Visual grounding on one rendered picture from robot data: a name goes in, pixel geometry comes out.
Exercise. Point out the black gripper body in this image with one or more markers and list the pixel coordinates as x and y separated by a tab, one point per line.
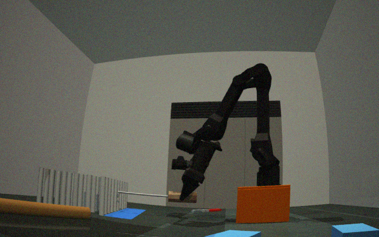
199	166

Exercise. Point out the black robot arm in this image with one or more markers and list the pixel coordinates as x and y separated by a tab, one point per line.
258	77

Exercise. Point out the blue box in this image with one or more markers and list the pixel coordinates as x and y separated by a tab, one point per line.
354	230
235	233

